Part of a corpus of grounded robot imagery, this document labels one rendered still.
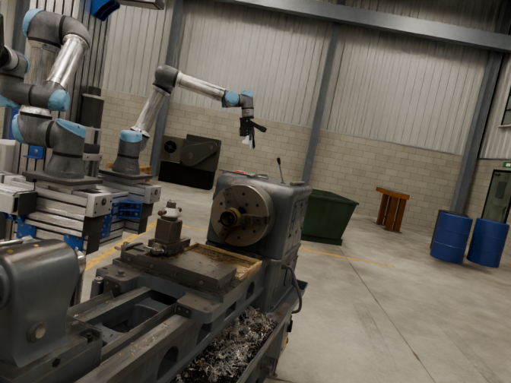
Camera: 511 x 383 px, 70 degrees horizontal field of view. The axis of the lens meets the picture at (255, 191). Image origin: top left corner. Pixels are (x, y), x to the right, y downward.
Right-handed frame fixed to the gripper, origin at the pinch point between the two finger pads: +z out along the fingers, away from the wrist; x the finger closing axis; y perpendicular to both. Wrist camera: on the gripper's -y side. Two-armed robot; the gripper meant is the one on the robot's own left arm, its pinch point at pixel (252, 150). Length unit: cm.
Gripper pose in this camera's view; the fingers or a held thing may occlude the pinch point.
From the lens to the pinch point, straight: 227.2
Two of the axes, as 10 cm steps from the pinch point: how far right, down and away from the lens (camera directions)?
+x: -1.5, 1.5, -9.8
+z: 0.5, 9.9, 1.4
